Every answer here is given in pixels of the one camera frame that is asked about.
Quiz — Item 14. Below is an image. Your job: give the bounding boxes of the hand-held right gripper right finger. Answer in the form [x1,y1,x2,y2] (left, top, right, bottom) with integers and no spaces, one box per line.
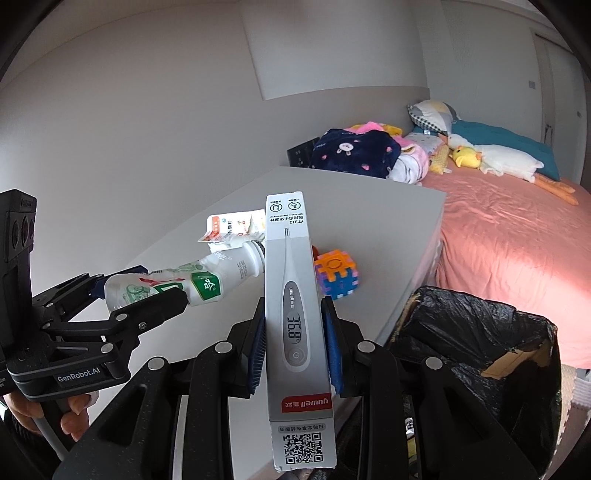
[321,298,539,480]

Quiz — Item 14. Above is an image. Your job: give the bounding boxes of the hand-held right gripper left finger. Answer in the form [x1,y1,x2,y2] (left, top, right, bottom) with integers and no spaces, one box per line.
[51,300,267,480]

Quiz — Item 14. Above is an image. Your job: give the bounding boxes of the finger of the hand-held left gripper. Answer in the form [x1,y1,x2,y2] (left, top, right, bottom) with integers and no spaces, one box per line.
[41,291,191,352]
[31,265,149,324]

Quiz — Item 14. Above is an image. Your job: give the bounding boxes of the white yogurt bottle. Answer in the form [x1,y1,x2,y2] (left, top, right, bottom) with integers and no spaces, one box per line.
[104,241,267,319]

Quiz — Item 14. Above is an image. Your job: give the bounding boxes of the white thermometer box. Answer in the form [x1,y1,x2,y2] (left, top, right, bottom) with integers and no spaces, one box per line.
[264,190,338,474]

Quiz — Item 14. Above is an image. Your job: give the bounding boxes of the cardboard bin with black bag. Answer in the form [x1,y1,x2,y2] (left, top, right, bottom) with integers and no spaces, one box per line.
[385,285,561,480]

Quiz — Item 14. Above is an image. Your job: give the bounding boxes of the person's left hand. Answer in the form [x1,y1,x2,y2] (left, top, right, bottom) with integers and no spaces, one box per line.
[2,392,95,443]

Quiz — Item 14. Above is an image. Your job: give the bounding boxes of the colourful puzzle cube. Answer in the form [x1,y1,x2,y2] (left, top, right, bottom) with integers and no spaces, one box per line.
[314,249,363,301]

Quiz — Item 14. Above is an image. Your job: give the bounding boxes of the flat white paper box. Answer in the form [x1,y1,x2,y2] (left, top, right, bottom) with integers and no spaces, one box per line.
[196,232,259,252]

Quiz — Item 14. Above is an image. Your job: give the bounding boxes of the white milk carton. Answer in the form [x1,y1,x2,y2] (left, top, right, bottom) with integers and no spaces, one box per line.
[204,209,267,243]

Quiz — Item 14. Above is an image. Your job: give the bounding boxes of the navy printed blanket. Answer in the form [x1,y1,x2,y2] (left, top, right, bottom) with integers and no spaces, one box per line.
[308,128,402,180]

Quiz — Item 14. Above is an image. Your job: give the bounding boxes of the bed with pink sheet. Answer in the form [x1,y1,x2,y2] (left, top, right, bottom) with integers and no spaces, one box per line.
[418,165,591,370]

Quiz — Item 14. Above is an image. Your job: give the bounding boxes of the black crate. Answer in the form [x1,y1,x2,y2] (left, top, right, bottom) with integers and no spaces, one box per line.
[286,137,321,168]

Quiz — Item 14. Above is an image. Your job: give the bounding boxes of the pink white clothes pile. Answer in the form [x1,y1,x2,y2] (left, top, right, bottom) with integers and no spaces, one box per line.
[388,131,446,185]

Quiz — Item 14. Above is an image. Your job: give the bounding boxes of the yellow striped pillow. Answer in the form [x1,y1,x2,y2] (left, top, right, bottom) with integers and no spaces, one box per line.
[429,145,451,175]

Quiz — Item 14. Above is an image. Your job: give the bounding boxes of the pink cloth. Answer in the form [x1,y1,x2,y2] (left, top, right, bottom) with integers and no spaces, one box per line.
[346,121,403,137]

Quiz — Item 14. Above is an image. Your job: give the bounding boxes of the yellow duck plush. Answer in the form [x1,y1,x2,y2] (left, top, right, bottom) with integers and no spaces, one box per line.
[450,145,483,169]

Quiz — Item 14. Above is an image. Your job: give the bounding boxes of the beige foam floor mat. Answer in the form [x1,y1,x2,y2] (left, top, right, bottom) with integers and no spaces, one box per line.
[560,366,590,445]

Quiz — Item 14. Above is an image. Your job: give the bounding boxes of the checkered pillow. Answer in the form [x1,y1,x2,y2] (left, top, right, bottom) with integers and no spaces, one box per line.
[407,99,458,136]

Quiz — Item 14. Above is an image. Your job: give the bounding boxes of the white goose plush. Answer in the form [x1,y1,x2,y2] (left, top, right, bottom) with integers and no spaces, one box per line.
[448,133,577,206]

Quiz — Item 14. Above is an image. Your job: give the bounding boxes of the teal pillow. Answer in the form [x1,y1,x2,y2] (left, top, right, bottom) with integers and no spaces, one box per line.
[450,119,561,182]

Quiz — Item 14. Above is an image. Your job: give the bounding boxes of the white door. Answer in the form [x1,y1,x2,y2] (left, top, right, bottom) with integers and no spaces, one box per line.
[533,30,580,148]

